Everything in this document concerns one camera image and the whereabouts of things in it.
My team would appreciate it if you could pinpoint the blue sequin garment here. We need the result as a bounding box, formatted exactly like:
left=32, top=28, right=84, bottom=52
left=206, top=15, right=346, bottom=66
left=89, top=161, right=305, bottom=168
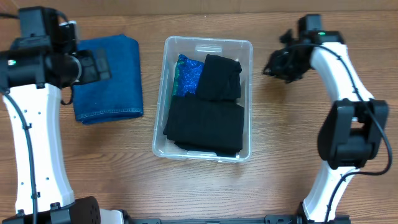
left=172, top=54, right=204, bottom=96

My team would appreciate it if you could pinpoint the teal blue towel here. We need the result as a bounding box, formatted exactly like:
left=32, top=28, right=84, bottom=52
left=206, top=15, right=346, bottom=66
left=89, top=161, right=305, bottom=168
left=73, top=34, right=144, bottom=124

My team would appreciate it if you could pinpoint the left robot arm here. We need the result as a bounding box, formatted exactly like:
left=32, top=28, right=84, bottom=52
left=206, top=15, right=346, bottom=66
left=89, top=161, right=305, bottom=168
left=1, top=6, right=124, bottom=224

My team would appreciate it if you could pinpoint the clear plastic container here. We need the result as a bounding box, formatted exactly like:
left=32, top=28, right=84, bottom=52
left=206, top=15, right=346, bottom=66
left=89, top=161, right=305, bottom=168
left=152, top=36, right=253, bottom=163

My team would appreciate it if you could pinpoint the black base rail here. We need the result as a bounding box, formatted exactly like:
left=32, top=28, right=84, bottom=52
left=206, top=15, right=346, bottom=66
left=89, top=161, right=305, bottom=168
left=121, top=214, right=351, bottom=224

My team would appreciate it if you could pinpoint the black cloth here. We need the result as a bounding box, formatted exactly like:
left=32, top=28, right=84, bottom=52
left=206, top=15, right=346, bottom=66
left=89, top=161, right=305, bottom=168
left=163, top=95, right=244, bottom=155

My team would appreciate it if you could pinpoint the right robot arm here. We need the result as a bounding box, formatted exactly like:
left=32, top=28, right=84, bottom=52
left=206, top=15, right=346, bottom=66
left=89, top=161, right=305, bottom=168
left=263, top=14, right=392, bottom=223

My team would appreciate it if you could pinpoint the black garment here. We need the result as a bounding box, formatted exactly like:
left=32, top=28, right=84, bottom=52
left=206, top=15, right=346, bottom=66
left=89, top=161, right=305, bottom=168
left=174, top=55, right=242, bottom=157

